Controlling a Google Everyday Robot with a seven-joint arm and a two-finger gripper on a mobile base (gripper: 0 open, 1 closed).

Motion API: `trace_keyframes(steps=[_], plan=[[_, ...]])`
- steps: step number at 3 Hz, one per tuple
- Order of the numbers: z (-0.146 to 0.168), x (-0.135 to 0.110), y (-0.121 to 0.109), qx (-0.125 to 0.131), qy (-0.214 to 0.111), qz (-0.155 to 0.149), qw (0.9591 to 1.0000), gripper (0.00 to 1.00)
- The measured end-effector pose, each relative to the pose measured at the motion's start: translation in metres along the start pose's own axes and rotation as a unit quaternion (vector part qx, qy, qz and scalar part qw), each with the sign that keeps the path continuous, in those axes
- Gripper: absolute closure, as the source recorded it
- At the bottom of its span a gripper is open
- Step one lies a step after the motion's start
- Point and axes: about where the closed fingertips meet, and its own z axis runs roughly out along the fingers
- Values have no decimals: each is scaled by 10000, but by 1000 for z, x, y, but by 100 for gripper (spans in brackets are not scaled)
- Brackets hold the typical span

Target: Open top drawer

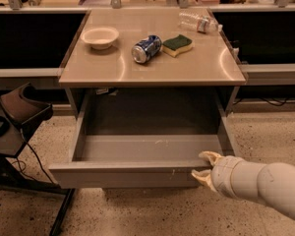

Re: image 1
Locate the green yellow sponge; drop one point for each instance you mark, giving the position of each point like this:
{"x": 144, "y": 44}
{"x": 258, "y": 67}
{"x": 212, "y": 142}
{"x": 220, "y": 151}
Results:
{"x": 177, "y": 45}

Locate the blue soda can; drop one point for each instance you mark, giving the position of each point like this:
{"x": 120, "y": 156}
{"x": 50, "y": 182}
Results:
{"x": 146, "y": 48}

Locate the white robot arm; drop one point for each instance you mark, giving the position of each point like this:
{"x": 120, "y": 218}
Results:
{"x": 271, "y": 185}

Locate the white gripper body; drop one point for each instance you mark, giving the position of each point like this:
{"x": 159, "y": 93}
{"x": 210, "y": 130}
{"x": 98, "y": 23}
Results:
{"x": 226, "y": 173}

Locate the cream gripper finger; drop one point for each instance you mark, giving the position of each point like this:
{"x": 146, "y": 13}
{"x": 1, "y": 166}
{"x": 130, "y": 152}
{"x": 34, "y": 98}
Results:
{"x": 204, "y": 178}
{"x": 212, "y": 157}

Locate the clear plastic bottle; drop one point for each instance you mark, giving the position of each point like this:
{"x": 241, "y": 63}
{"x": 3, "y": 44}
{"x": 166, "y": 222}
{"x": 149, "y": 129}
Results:
{"x": 198, "y": 23}

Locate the small white packet in drawer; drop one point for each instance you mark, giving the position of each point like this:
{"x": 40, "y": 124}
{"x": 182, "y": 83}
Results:
{"x": 108, "y": 91}

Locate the grey top drawer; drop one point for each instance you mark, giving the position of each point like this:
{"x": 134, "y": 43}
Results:
{"x": 144, "y": 138}

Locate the white bowl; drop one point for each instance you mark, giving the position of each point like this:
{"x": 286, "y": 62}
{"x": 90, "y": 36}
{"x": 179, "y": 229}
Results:
{"x": 100, "y": 38}

